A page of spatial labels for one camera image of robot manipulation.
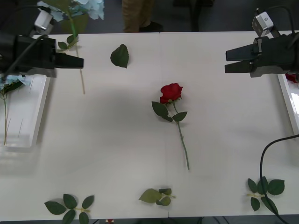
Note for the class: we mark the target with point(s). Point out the small green leaf twig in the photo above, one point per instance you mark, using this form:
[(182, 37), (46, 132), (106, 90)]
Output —
[(61, 44)]

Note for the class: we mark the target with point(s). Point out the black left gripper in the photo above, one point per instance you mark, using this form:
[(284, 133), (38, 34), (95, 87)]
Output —
[(35, 53)]

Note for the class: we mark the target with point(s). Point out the shallow white box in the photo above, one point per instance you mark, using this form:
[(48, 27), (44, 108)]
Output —
[(30, 112), (293, 105)]

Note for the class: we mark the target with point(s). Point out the person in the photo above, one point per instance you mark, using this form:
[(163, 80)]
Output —
[(133, 14)]

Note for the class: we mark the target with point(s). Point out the large single green leaf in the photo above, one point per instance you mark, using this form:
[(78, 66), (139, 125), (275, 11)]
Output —
[(120, 56)]

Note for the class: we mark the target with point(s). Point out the silver and black right arm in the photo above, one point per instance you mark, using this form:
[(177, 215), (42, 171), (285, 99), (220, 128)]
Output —
[(264, 23)]

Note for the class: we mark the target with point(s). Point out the dark green five-leaf twig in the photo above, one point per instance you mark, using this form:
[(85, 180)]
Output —
[(276, 186), (54, 207)]

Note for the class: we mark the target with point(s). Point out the pale green leaf twig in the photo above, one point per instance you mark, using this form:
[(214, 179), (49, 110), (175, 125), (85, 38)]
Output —
[(149, 196)]

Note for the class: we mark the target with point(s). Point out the small red white part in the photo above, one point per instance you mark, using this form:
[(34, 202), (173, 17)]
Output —
[(109, 221)]

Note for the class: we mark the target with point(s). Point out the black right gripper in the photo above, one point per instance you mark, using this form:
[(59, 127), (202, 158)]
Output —
[(273, 56)]

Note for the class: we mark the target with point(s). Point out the red rose with green stem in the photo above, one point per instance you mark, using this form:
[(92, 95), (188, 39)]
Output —
[(170, 92), (293, 78)]

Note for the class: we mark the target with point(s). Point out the silver and black left arm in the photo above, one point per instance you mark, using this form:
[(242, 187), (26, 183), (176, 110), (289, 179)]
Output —
[(5, 46)]

